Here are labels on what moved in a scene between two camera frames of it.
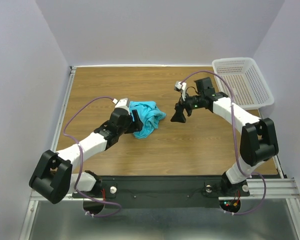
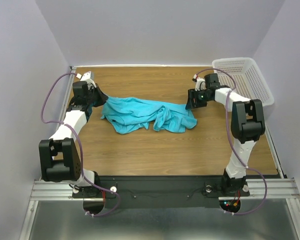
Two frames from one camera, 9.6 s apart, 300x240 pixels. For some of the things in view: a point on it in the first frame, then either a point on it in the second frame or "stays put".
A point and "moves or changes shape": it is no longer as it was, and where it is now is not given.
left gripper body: (128, 128) → (89, 98)
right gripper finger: (178, 116) → (190, 104)
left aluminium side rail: (65, 97) stays put
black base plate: (164, 191) stays put
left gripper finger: (138, 124) → (99, 98)
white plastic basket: (250, 87) stays put
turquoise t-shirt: (150, 115) moves or changes shape
